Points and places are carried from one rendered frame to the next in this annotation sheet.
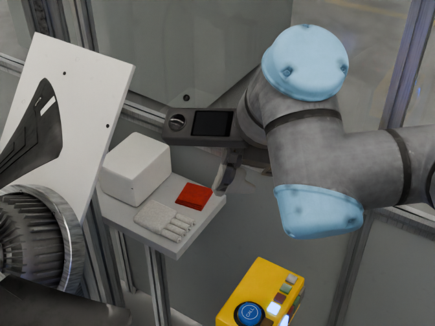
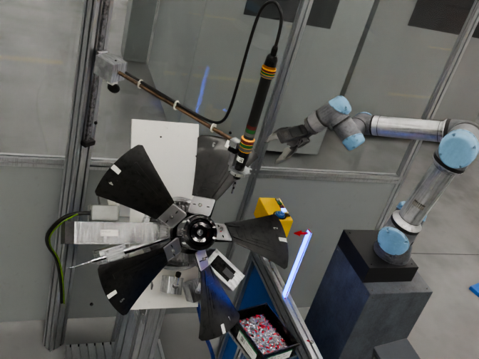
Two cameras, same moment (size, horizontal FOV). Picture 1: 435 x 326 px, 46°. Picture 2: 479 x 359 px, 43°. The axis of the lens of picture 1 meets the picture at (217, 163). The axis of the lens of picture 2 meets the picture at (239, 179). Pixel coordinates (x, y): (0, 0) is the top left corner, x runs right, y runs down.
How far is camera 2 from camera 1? 195 cm
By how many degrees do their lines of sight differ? 48
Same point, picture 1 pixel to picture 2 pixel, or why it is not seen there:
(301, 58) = (345, 104)
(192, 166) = not seen: hidden behind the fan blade
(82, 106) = (178, 150)
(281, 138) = (346, 125)
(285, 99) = (343, 115)
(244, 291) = (269, 209)
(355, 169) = (360, 127)
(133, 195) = not seen: hidden behind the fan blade
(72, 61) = (163, 129)
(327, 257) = (229, 211)
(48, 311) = (251, 226)
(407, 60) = (276, 100)
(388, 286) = not seen: hidden behind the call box
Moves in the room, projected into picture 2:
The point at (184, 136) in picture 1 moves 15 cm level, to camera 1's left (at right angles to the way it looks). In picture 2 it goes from (291, 137) to (266, 147)
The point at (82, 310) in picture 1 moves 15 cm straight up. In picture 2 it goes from (261, 221) to (272, 187)
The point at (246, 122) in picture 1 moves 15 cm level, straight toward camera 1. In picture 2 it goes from (318, 126) to (350, 146)
